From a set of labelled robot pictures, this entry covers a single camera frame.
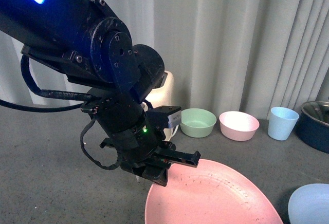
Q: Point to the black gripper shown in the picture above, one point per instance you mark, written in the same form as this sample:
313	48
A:
141	148

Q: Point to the pink plate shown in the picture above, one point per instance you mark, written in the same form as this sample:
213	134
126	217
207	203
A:
210	193

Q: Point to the light blue plate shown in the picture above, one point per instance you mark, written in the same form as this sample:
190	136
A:
309	204

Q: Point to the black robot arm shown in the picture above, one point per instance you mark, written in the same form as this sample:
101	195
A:
87	42

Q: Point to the green bowl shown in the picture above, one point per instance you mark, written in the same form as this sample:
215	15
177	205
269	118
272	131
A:
197	123

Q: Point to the cream white toaster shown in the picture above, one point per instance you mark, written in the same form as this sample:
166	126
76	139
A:
162	95

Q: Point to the pink bowl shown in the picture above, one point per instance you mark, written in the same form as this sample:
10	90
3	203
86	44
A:
238	126

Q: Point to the dark blue pot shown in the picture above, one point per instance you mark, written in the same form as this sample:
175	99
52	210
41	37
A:
312	133

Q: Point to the glass pot lid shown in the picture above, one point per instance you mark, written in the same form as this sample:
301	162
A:
317	111

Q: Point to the gripper mounted camera box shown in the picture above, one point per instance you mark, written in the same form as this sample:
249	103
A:
164	116

